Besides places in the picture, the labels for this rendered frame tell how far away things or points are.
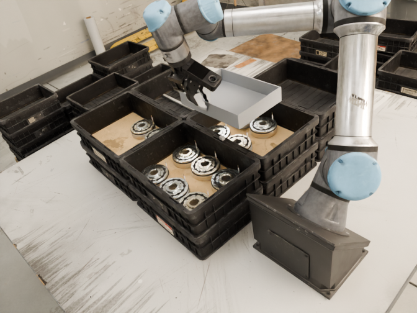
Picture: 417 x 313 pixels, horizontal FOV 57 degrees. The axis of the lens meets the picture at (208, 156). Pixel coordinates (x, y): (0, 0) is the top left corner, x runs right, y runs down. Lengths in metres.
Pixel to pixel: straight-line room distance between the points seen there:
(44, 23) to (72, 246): 3.36
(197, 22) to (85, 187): 0.92
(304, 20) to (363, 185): 0.47
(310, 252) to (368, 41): 0.54
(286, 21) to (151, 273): 0.85
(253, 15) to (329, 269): 0.70
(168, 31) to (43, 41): 3.59
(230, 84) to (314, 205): 0.55
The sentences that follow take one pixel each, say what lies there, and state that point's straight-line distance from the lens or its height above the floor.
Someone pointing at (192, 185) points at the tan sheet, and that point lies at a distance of 1.31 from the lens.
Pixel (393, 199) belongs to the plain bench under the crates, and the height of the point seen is 0.70.
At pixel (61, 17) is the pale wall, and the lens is 4.60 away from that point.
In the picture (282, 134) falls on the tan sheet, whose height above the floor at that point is 0.83.
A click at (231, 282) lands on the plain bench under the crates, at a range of 1.20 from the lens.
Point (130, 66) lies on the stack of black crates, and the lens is 3.04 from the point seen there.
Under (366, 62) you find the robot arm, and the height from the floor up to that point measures 1.27.
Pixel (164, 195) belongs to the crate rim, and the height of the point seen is 0.93.
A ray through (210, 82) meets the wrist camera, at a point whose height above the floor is 1.20.
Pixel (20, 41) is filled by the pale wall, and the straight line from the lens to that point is 4.47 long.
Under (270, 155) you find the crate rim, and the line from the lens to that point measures 1.22.
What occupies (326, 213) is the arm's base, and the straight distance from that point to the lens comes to 1.08.
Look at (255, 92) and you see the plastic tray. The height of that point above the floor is 1.04.
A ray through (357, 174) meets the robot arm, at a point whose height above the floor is 1.08.
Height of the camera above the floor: 1.70
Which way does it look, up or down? 38 degrees down
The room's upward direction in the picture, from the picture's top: 12 degrees counter-clockwise
